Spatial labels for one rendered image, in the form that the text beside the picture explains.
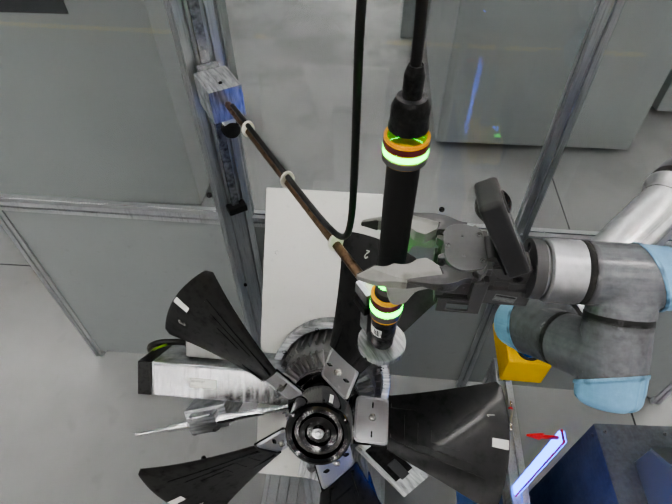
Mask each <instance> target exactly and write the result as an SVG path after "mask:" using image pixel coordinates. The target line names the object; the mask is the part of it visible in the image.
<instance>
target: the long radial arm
mask: <svg viewBox="0 0 672 504"><path fill-rule="evenodd" d="M263 353H264V352H263ZM264 355H265V356H266V357H267V359H268V360H269V361H270V363H271V364H272V365H273V367H274V368H275V369H278V370H279V371H280V372H282V373H283V374H284V373H285V372H286V368H287V365H286V367H285V369H284V368H282V367H281V365H282V363H283V361H284V359H285V357H286V356H285V355H286V354H284V356H283V358H282V360H276V359H274V357H275V355H276V353H264ZM284 375H285V374H284ZM152 394H156V395H167V396H178V397H190V398H201V399H212V400H223V401H234V402H245V403H257V404H268V405H279V406H280V403H281V402H282V401H284V400H283V399H279V397H280V396H281V394H280V393H279V392H276V390H275V389H274V388H273V387H272V386H270V385H269V384H268V383H267V382H266V381H264V382H263V381H262V382H261V381H259V380H258V379H257V378H256V377H255V376H253V375H252V374H250V373H248V372H247V371H245V370H243V369H242V368H240V367H238V366H236V365H234V364H232V363H231V362H229V361H227V360H225V359H223V360H221V359H209V358H197V357H188V356H186V347H185V346H180V345H172V346H171V347H170V348H169V349H167V350H166V351H165V352H164V353H162V354H161V355H160V356H159V357H158V358H156V359H155V360H154V361H153V362H152Z"/></svg>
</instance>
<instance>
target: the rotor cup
mask: <svg viewBox="0 0 672 504"><path fill-rule="evenodd" d="M322 370H323V369H315V370H312V371H309V372H307V373H305V374H304V375H302V376H301V377H300V378H299V379H298V380H297V381H296V382H295V384H296V385H298V386H299V387H300V388H301V389H303V390H304V393H302V394H301V395H299V396H297V397H295V398H293V399H288V410H289V416H288V419H287V422H286V425H285V437H286V441H287V444H288V446H289V448H290V450H291V451H292V452H293V454H294V455H295V456H296V457H298V458H299V459H300V460H302V461H304V462H306V463H309V464H313V465H327V464H330V463H333V462H335V461H337V460H338V459H340V458H341V457H342V456H343V455H344V454H345V453H346V451H347V450H348V448H349V446H350V443H351V440H352V430H353V428H354V420H355V406H356V398H357V397H358V396H360V395H359V392H358V389H357V387H356V386H355V387H354V390H353V392H352V395H351V397H350V399H349V401H348V402H347V401H346V400H345V399H343V398H342V397H341V396H340V395H339V394H338V393H337V392H336V391H335V390H334V389H333V388H332V387H331V386H330V385H329V384H328V382H327V381H326V380H325V379H324V378H323V377H322ZM330 394H331V395H333V396H334V399H333V404H332V403H330V402H329V399H330ZM295 402H296V405H295V407H294V410H293V411H292V412H291V410H292V408H293V405H294V404H295ZM315 428H321V429H322V430H323V431H324V436H323V438H321V439H315V438H314V437H313V435H312V432H313V430H314V429H315Z"/></svg>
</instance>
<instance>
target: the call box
mask: <svg viewBox="0 0 672 504"><path fill-rule="evenodd" d="M492 326H493V334H494V341H495V348H496V355H497V362H498V370H499V377H500V379H501V380H511V381H523V382H535V383H541V382H542V380H543V379H544V377H545V376H546V374H547V373H548V371H549V370H550V368H551V367H552V366H551V365H549V364H547V363H545V362H542V361H540V360H538V359H535V358H528V357H525V356H524V355H523V354H521V353H519V352H517V351H516V350H515V349H513V348H511V347H509V346H507V345H506V344H504V343H503V342H502V341H501V340H500V339H499V338H498V337H497V335H496V332H495V329H494V323H493V325H492Z"/></svg>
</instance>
